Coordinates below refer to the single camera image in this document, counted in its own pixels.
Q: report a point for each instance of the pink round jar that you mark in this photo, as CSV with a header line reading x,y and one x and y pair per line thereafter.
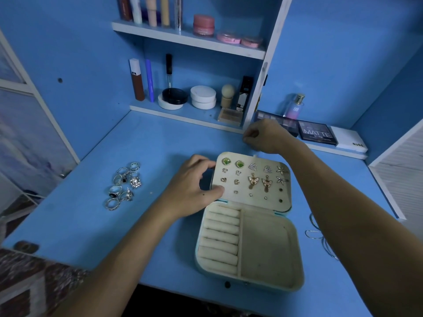
x,y
203,25

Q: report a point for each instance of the cream jewellery box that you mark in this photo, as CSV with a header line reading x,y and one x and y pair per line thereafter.
x,y
264,254

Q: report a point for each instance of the black lettered eyeshadow palette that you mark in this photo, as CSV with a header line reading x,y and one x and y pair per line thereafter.
x,y
317,132

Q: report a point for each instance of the pink flat compact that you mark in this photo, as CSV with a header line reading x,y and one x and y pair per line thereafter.
x,y
251,42
228,38

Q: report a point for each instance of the white flat box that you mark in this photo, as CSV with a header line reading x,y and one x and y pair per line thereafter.
x,y
349,140

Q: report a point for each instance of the white shelf unit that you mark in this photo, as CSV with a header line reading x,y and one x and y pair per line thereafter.
x,y
274,49

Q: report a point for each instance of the green stud earring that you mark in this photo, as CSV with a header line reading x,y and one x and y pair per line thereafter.
x,y
227,162
240,165

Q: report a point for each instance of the person's right hand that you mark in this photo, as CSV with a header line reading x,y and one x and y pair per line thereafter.
x,y
268,136

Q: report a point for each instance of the tall beige cosmetic tube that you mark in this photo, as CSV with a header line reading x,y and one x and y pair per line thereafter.
x,y
152,9

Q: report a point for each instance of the small pink perfume bottle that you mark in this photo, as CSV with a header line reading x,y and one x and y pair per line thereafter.
x,y
293,107

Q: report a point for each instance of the black cosmetic bottle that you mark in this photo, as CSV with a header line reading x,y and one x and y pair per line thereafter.
x,y
244,92

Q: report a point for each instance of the short beige cosmetic tube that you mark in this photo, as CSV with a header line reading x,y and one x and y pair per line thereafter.
x,y
165,9

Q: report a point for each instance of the beige makeup sponge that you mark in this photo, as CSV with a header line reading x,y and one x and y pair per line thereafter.
x,y
227,94

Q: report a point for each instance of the gold dangling earring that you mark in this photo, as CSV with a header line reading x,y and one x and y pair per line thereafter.
x,y
267,183
253,181

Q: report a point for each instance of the white round cream jar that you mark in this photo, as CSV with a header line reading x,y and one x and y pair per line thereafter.
x,y
203,97

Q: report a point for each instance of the dark eyeshadow palette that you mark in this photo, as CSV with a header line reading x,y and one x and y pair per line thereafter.
x,y
289,123

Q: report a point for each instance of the white slatted cabinet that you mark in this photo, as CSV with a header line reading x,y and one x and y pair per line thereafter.
x,y
400,175

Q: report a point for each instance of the person's left forearm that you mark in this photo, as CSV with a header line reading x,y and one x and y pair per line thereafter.
x,y
119,267

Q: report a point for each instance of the black makeup brush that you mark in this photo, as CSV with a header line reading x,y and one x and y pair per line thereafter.
x,y
168,69

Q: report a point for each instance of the white bowl black inside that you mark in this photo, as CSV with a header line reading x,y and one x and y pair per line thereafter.
x,y
173,97

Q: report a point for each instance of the person's right forearm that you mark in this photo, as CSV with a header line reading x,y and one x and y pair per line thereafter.
x,y
357,227

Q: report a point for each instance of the square brown powder compact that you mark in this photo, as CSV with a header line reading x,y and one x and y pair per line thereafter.
x,y
231,116

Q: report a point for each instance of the white framed marbled panel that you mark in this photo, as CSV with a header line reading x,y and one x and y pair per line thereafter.
x,y
30,142

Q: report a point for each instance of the blue cosmetic tube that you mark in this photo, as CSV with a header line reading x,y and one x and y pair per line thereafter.
x,y
150,81

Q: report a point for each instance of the person's left hand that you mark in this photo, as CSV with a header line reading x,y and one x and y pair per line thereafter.
x,y
188,191

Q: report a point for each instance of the brown lipstick tube white cap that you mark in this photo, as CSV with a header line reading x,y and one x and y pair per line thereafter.
x,y
137,79

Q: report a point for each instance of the pile of silver rings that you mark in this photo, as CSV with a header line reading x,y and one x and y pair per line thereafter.
x,y
134,183

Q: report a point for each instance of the person's dark clothing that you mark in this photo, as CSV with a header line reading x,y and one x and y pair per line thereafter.
x,y
185,307

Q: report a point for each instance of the small silver stud earring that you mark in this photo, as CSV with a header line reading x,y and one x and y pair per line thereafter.
x,y
282,169
282,181

